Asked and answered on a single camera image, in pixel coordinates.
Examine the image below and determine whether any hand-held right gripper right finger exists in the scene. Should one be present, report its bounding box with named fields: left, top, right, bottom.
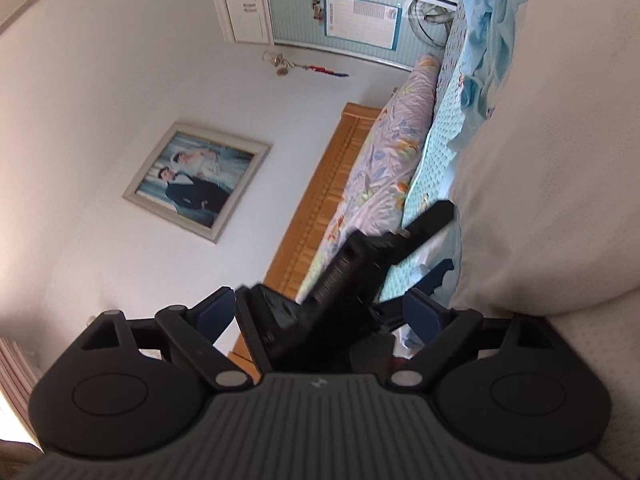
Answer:
left=390, top=287, right=571, bottom=391

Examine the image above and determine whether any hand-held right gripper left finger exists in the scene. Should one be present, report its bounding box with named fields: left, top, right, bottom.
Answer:
left=80, top=286, right=253, bottom=392

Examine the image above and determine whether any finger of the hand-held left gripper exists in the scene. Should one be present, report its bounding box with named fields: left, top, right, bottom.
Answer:
left=422, top=259, right=457, bottom=300
left=387, top=200, right=457, bottom=267

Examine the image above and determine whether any light blue white jacket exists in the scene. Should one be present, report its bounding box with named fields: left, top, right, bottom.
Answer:
left=447, top=0, right=640, bottom=480

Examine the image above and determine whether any floral pillow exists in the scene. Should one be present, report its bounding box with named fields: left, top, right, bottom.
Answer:
left=297, top=52, right=443, bottom=306

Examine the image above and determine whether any mint green quilted bedspread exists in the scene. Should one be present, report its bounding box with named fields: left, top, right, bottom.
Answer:
left=380, top=0, right=501, bottom=321

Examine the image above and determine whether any wooden headboard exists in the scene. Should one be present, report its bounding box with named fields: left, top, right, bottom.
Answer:
left=230, top=102, right=383, bottom=361

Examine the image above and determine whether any framed wedding photo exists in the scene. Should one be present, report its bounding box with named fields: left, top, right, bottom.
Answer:
left=122, top=120, right=273, bottom=245

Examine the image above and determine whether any light blue crumpled garment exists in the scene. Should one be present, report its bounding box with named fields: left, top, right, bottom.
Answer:
left=440, top=0, right=468, bottom=86

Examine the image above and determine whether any blue framed chart poster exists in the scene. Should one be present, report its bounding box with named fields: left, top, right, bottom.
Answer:
left=322, top=0, right=403, bottom=52

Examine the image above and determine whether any pink striped curtain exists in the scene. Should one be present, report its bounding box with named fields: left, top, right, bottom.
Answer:
left=0, top=337, right=43, bottom=453

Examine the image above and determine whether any white wardrobe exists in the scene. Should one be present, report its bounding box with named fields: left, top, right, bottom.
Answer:
left=202, top=0, right=481, bottom=63

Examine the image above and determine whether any wall lamp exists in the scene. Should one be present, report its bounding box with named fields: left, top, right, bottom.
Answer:
left=262, top=50, right=293, bottom=77

